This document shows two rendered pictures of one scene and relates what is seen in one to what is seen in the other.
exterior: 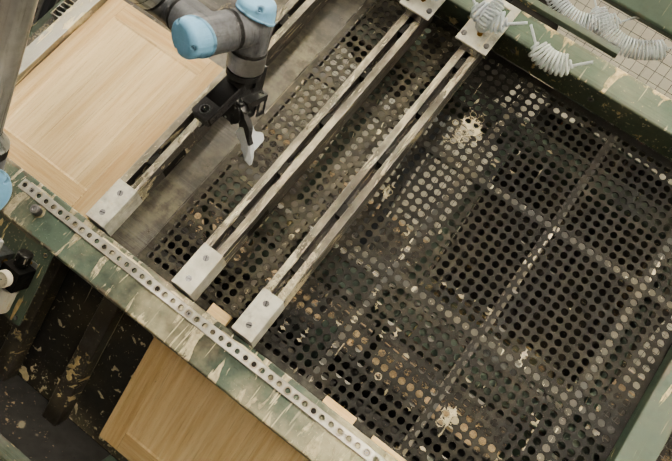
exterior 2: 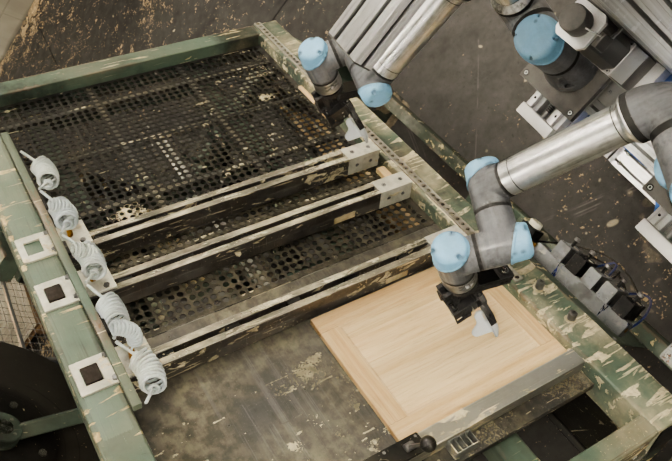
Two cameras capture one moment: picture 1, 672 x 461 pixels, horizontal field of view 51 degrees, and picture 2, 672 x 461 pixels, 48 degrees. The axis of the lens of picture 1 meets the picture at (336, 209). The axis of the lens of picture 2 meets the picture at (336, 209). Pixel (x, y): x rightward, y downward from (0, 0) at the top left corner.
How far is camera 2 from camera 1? 247 cm
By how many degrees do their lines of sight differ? 68
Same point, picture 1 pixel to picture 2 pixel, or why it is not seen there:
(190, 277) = (398, 178)
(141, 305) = (437, 183)
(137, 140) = (413, 291)
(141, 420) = not seen: hidden behind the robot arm
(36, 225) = not seen: hidden behind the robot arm
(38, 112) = (502, 345)
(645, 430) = (165, 52)
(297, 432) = (358, 106)
